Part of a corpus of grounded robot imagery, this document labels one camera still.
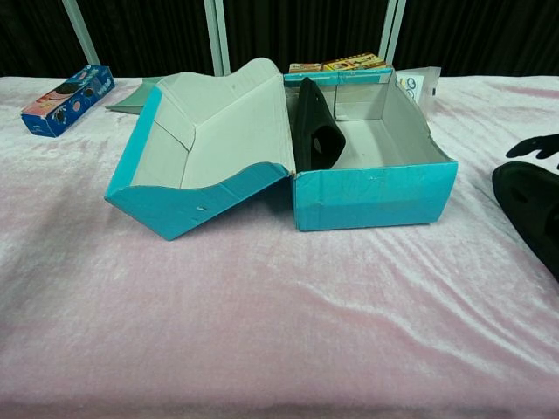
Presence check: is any green plastic dustpan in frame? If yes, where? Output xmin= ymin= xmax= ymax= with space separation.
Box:
xmin=105 ymin=74 xmax=184 ymax=117

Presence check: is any yellow red printed box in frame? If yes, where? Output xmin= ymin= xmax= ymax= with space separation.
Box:
xmin=321 ymin=52 xmax=389 ymax=73

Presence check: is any pink velvet tablecloth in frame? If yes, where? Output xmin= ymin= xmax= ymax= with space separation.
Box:
xmin=0 ymin=74 xmax=559 ymax=419

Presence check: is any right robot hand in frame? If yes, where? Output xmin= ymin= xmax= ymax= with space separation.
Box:
xmin=506 ymin=134 xmax=559 ymax=161

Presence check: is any blue cardboard shoe box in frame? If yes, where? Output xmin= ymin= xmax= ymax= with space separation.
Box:
xmin=103 ymin=57 xmax=459 ymax=241

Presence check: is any black pleated curtain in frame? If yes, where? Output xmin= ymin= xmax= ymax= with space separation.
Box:
xmin=0 ymin=0 xmax=559 ymax=79

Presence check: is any blue cookie box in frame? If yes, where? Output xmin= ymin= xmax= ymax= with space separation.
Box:
xmin=20 ymin=65 xmax=116 ymax=139

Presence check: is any black shoe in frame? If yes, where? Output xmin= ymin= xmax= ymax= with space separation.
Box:
xmin=290 ymin=77 xmax=347 ymax=169
xmin=492 ymin=161 xmax=559 ymax=280

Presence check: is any white frame pole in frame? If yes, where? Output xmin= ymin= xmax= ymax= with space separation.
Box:
xmin=378 ymin=0 xmax=407 ymax=69
xmin=61 ymin=0 xmax=100 ymax=66
xmin=204 ymin=0 xmax=231 ymax=76

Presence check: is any clear plastic package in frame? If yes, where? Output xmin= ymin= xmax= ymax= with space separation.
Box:
xmin=395 ymin=66 xmax=442 ymax=121

